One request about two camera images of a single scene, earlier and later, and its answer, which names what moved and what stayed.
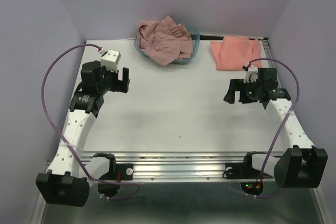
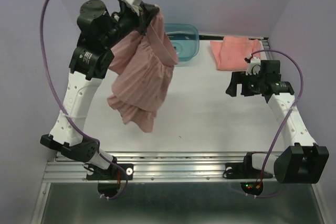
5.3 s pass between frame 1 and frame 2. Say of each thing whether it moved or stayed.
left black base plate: stayed
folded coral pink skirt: stayed
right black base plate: stayed
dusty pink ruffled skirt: moved
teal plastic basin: moved
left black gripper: moved
